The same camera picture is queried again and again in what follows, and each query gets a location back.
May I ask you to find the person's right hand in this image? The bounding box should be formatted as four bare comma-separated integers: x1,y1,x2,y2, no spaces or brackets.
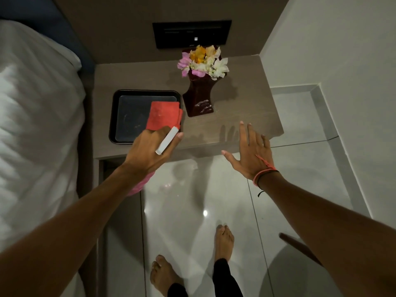
221,121,276,182

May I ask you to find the person's left hand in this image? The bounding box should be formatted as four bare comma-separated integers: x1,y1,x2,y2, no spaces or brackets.
123,126,184,179

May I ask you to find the white cylindrical stick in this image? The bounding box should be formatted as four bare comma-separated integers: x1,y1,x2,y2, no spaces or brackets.
155,126,179,156

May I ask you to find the red cleaning cloth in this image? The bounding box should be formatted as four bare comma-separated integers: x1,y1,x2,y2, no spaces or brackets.
145,101,184,132

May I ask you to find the pink cloth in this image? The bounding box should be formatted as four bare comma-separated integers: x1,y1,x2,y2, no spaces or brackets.
126,171,156,197

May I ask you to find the person's right forearm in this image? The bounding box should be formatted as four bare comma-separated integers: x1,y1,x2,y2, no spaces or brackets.
258,171,396,297

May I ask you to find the person's left forearm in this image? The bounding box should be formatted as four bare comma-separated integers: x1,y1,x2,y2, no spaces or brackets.
0,165,137,297

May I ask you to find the brown wooden nightstand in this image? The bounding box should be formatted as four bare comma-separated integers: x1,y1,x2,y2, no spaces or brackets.
92,54,285,195

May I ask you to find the dark red vase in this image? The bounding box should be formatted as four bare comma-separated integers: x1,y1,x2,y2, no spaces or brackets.
181,49,228,118

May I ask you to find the black rectangular tray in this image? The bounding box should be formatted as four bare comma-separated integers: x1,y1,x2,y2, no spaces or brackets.
108,89,183,145

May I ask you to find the bunch of colourful flowers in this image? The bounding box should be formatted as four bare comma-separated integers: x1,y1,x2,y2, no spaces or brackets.
177,45,230,81

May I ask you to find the person's right foot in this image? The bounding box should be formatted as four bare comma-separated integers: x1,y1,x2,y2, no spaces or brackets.
214,225,235,263

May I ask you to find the person's foot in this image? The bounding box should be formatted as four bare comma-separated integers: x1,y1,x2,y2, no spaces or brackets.
150,255,185,297
214,225,235,263

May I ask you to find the black right trouser leg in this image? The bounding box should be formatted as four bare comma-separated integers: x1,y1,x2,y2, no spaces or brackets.
212,258,244,297

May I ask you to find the black trouser leg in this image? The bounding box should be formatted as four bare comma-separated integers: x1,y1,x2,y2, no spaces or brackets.
212,258,244,297
167,283,189,297

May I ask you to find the person's left foot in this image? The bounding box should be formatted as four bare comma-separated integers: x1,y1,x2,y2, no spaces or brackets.
150,255,185,297

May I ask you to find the white bed duvet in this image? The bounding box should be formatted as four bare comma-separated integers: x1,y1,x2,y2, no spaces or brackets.
0,19,88,297

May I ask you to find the black left trouser leg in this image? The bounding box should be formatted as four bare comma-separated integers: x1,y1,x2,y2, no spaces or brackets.
167,283,189,297

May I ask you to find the blue headboard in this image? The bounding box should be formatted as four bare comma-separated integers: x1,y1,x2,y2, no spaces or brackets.
0,0,96,75

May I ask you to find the red string bracelet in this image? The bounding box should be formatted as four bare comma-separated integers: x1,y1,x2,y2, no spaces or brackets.
252,154,279,187

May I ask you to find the black string bracelet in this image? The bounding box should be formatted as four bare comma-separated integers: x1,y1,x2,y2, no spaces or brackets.
256,171,280,198

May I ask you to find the black wall switch panel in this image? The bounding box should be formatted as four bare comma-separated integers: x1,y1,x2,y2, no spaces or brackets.
152,20,232,50

